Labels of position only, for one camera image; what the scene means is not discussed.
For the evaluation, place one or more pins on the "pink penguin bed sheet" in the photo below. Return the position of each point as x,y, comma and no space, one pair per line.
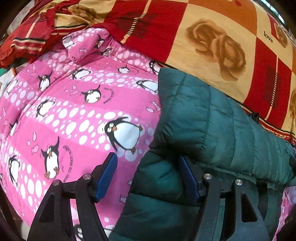
64,113

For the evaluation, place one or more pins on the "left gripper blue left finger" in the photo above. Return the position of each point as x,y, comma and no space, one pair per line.
102,176

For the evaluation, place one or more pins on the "red orange rose blanket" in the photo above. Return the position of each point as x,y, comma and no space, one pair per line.
235,46

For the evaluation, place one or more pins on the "dark green puffer jacket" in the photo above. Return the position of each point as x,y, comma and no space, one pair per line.
202,123

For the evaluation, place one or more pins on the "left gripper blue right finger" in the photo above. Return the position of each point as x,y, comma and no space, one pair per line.
192,177

